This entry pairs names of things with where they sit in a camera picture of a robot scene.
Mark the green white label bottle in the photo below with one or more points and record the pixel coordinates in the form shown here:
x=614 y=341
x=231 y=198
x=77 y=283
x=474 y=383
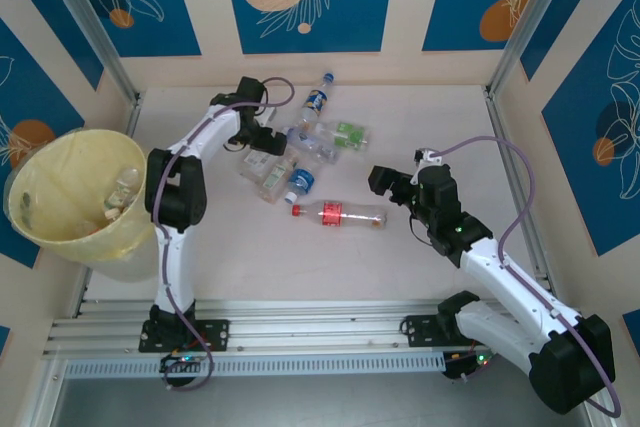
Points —
x=273 y=178

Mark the grey label clear bottle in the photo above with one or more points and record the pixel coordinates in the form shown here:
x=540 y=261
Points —
x=312 y=144

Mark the white-capped blue label bottle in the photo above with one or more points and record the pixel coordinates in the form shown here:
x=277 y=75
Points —
x=303 y=180

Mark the green label clear bottle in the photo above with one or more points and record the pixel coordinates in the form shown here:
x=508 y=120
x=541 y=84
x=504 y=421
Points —
x=350 y=133

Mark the blue yellow label bottle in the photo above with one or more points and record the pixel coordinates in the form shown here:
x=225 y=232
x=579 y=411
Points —
x=315 y=99

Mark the red label cola bottle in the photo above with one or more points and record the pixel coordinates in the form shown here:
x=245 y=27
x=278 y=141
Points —
x=331 y=213

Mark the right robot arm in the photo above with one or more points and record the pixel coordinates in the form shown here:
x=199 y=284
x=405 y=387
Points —
x=505 y=297

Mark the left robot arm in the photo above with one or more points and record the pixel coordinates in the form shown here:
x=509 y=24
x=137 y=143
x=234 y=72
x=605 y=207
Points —
x=175 y=197

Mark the yellow plastic bin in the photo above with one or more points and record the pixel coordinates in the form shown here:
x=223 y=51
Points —
x=60 y=182

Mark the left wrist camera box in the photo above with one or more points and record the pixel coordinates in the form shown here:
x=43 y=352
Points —
x=265 y=114

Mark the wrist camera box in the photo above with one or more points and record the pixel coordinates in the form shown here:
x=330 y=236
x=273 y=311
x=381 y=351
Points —
x=265 y=114
x=425 y=154

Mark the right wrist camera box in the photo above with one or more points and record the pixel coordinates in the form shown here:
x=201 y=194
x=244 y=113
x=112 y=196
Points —
x=425 y=154

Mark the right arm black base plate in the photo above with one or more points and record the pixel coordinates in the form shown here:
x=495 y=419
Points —
x=420 y=329

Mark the aluminium mounting rail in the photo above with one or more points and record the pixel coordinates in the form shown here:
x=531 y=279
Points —
x=320 y=322

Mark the aluminium frame post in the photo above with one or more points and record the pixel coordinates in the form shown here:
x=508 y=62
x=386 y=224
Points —
x=530 y=22
x=87 y=22

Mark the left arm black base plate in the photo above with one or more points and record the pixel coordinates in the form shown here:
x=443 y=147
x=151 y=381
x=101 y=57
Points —
x=215 y=334

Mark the aluminium frame bar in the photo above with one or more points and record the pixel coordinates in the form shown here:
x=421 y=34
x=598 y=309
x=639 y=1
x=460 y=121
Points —
x=42 y=392

